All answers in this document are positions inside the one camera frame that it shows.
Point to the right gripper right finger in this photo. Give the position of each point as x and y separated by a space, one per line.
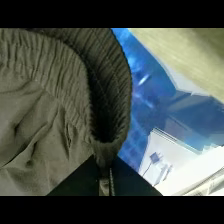
133 184

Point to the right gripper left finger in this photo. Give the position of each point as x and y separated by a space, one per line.
80 183

